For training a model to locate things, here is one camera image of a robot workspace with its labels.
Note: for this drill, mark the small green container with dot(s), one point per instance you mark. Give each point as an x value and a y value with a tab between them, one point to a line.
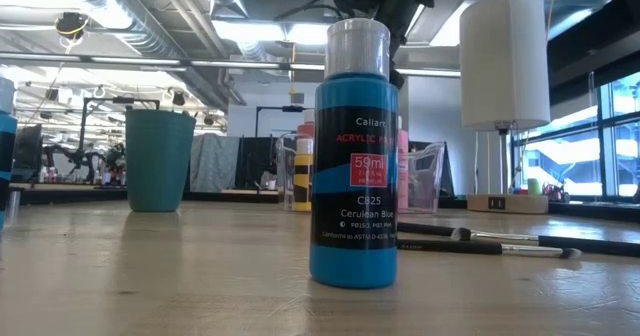
534	187

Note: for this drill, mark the tall rose pink paint bottle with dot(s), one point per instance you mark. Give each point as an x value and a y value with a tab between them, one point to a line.
306	126

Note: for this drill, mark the small blue paint bottle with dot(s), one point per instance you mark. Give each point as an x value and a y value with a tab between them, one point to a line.
6	126

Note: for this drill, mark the black background partition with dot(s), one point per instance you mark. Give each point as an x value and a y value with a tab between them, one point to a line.
255	161

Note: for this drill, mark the teal plastic cup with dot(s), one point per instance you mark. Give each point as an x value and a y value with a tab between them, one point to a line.
160	166

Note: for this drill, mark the thin black paintbrush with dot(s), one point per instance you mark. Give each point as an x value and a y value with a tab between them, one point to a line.
590	245
425	229
450	247

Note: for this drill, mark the black aluminium table frame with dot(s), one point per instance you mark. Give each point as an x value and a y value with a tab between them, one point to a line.
590	210

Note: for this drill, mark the black background monitor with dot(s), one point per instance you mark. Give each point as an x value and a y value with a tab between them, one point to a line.
27	148

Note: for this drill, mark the cerulean blue paint bottle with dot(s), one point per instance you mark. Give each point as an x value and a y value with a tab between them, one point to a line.
352	266

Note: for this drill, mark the table lamp white shade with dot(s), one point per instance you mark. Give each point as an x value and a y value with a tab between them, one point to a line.
500	51

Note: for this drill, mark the black background gantry frame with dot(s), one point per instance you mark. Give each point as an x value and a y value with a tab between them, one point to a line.
280	108

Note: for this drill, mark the tall light pink paint bottle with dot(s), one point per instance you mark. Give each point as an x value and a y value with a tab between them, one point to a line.
403	176

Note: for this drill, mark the clear plastic tray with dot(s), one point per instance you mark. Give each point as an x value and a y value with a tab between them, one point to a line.
425	176

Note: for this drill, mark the small lemon yellow paint bottle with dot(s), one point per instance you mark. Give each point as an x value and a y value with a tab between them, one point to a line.
302	176

